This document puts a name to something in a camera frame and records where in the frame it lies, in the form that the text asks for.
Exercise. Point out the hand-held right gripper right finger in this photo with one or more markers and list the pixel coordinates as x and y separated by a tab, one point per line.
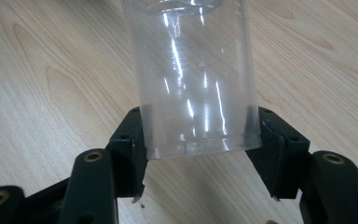
289	161

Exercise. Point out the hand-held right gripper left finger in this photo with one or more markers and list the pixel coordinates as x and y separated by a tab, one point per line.
121	161

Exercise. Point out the clear plastic cup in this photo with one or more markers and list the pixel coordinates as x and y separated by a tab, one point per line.
192	77

